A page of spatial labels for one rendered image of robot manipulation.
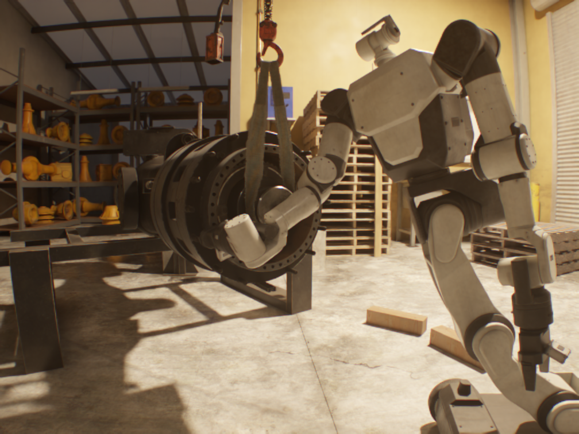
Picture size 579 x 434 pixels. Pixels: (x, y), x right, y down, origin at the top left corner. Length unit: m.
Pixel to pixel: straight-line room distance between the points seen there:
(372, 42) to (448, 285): 0.67
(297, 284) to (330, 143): 1.68
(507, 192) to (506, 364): 0.46
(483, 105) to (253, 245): 0.61
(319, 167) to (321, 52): 5.42
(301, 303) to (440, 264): 1.79
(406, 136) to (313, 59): 5.38
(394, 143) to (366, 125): 0.09
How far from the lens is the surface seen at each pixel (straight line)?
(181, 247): 1.36
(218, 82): 12.49
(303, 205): 0.88
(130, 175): 2.38
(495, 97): 0.85
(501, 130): 0.84
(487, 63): 0.86
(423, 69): 0.87
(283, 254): 1.20
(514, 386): 1.14
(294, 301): 2.55
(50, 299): 1.97
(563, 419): 1.22
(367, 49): 1.00
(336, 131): 1.01
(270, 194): 1.05
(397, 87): 0.87
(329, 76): 6.15
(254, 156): 1.06
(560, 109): 7.22
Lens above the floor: 0.92
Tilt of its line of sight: 5 degrees down
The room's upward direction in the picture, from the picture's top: straight up
